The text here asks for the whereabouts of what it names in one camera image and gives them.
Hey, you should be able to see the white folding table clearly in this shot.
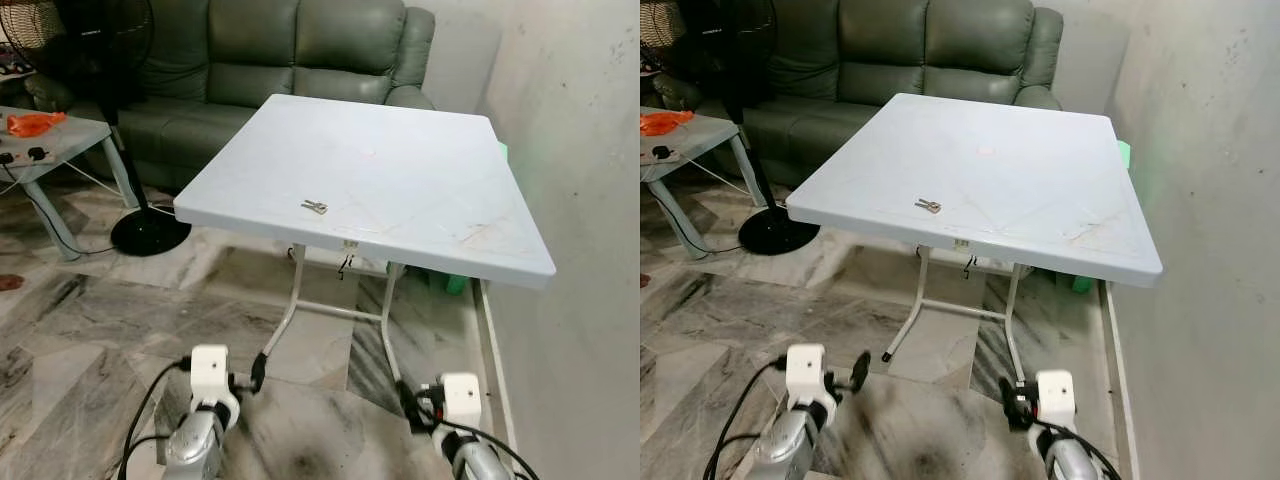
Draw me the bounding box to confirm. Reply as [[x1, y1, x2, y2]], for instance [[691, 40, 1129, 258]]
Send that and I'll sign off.
[[173, 93, 558, 386], [786, 93, 1165, 386]]

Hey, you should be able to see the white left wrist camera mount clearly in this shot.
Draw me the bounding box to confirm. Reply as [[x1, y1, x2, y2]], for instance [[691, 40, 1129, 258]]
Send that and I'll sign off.
[[188, 345, 241, 421], [785, 345, 836, 416]]

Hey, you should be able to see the black floor cable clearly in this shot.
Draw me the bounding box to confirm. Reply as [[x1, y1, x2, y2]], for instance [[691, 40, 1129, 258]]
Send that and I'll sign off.
[[645, 180, 746, 255], [0, 165, 116, 257]]

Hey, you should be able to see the grey side table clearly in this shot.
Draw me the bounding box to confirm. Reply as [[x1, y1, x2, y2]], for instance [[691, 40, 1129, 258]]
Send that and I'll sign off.
[[640, 110, 776, 256], [0, 105, 141, 263]]

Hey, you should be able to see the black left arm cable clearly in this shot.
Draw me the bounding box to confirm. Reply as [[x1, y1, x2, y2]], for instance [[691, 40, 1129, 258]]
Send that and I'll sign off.
[[705, 358, 791, 480], [118, 358, 193, 480]]

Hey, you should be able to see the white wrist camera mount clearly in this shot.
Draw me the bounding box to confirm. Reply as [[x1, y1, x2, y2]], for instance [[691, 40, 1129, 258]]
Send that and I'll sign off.
[[188, 345, 241, 421], [438, 373, 484, 431], [1033, 370, 1078, 429], [785, 345, 836, 416]]

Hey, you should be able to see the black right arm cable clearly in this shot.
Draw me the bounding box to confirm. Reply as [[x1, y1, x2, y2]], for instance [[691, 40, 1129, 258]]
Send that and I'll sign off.
[[1035, 418, 1126, 480], [440, 420, 541, 480]]

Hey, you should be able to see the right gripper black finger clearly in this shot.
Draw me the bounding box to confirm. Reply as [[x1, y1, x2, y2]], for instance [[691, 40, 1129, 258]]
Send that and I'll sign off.
[[397, 380, 423, 433], [998, 377, 1023, 433]]

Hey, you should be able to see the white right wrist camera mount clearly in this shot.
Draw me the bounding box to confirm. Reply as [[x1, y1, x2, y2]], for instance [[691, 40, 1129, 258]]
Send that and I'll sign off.
[[438, 373, 484, 431], [1033, 370, 1078, 429]]

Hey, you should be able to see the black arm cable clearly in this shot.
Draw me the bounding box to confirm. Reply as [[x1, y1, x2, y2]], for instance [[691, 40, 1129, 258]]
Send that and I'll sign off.
[[440, 420, 541, 480], [1035, 418, 1126, 480], [118, 358, 193, 480], [705, 358, 791, 480]]

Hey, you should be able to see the black standing fan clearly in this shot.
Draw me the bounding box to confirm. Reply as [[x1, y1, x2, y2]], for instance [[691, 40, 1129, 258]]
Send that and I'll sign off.
[[0, 0, 193, 258], [640, 0, 821, 256]]

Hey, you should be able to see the orange plastic bag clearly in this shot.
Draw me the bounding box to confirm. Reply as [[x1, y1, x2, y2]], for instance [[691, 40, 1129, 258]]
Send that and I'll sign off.
[[640, 110, 694, 137], [5, 111, 68, 138]]

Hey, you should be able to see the green leather sofa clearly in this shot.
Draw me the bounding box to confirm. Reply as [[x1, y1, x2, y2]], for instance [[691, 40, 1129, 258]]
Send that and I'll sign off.
[[25, 0, 437, 196], [655, 0, 1064, 191]]

